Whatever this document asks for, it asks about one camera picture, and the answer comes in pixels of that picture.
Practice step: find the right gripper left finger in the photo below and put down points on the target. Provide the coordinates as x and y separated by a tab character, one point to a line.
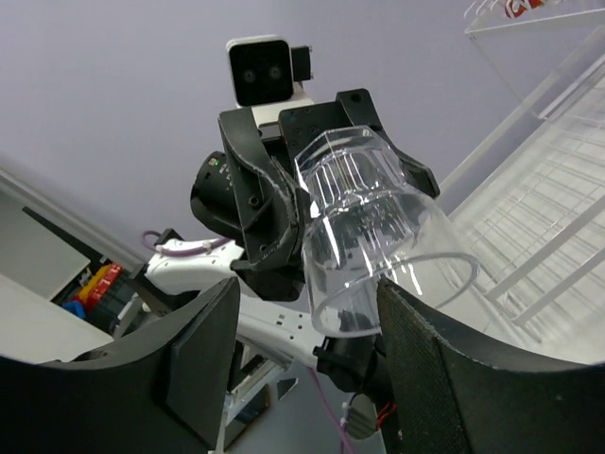
160	389

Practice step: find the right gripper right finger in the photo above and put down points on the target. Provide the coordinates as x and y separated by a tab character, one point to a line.
460	391

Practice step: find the clear plastic cup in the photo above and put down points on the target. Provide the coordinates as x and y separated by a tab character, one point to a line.
368	222

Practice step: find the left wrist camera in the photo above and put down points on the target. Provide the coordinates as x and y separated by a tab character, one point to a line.
268	75

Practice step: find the white wire dish rack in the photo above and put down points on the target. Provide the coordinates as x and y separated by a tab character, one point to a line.
534	215

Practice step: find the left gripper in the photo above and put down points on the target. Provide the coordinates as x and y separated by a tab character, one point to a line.
261	143

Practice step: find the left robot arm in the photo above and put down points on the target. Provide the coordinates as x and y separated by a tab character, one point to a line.
353	364

